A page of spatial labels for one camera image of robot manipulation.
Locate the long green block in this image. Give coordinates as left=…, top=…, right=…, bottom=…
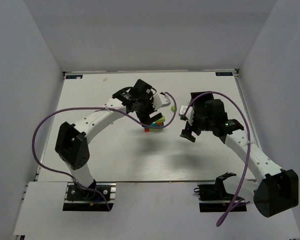
left=149, top=127, right=164, bottom=132

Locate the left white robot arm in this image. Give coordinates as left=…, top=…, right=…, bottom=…
left=55, top=79, right=171, bottom=192

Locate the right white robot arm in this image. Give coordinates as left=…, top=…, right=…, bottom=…
left=179, top=99, right=299, bottom=218

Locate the right blue corner label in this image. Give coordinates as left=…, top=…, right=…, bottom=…
left=215, top=72, right=233, bottom=77

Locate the blue corner label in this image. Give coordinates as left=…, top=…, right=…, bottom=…
left=65, top=75, right=83, bottom=79
left=215, top=72, right=233, bottom=77

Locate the left blue corner label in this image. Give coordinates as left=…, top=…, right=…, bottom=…
left=65, top=75, right=83, bottom=79

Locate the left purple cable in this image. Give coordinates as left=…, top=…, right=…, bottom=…
left=31, top=91, right=177, bottom=211

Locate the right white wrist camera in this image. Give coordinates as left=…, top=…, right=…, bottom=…
left=178, top=105, right=193, bottom=121

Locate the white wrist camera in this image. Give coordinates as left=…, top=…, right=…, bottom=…
left=178, top=105, right=193, bottom=121
left=152, top=92, right=171, bottom=111

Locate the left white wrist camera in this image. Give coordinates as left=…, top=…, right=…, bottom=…
left=152, top=92, right=171, bottom=111

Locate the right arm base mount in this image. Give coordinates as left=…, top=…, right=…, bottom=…
left=193, top=172, right=236, bottom=213

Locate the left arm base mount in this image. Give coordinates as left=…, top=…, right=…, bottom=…
left=62, top=183, right=116, bottom=212

